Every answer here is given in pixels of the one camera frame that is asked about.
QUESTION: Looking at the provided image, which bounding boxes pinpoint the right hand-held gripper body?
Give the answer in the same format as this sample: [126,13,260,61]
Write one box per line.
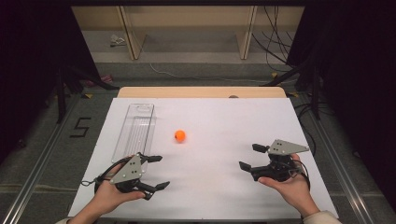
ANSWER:
[250,138,310,183]

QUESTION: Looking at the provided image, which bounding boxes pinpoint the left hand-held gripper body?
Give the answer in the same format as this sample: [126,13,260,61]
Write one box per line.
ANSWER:
[109,152,149,194]

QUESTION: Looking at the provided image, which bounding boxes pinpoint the clear plastic tray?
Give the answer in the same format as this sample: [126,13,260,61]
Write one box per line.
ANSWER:
[110,103,156,164]

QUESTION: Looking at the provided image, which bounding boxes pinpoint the orange ball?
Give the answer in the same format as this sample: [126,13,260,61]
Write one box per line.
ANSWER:
[174,129,188,144]

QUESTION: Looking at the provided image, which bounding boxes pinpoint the person's left hand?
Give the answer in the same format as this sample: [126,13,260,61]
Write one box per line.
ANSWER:
[92,154,147,217]

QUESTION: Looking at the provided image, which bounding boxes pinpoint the person's right hand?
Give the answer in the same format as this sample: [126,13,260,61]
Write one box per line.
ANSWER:
[257,153,321,219]

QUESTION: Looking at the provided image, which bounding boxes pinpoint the black stand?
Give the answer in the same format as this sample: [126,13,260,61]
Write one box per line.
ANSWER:
[55,65,120,125]
[261,58,322,121]

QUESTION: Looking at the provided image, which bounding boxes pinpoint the wooden table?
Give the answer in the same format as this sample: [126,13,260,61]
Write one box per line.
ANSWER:
[117,86,288,100]

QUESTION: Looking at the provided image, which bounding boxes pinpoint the pink floor object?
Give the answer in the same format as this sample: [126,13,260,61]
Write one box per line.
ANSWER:
[85,74,114,88]

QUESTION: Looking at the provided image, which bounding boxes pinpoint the dark curtain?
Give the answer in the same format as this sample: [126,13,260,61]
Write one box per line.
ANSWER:
[0,0,101,164]
[285,0,396,214]

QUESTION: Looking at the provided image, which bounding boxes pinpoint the white crumpled object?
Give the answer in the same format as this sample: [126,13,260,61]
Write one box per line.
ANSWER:
[109,34,127,48]

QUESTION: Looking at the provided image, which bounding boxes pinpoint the wooden shelf unit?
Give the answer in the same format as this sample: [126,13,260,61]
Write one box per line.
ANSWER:
[71,5,305,61]

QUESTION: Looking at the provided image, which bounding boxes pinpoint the left hand-held gripper cable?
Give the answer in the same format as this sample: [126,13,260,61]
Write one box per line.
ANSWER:
[80,156,138,189]

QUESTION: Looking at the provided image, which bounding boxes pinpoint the hand-held gripper cable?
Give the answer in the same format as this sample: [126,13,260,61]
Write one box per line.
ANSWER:
[289,158,312,189]
[80,156,138,189]

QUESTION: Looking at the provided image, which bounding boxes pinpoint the black floor cable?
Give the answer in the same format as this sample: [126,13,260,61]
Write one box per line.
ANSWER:
[293,102,318,157]

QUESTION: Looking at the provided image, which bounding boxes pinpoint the right hand-held gripper cable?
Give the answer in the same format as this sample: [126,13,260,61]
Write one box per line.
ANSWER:
[289,158,312,189]

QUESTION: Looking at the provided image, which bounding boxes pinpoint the aluminium floor rail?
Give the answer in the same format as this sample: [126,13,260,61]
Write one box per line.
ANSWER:
[298,92,375,224]
[0,92,82,224]

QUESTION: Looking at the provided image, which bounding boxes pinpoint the white floor cable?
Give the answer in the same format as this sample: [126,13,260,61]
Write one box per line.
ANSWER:
[148,63,273,85]

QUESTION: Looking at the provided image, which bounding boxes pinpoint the black hanging cables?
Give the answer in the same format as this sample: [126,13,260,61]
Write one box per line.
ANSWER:
[250,5,301,73]

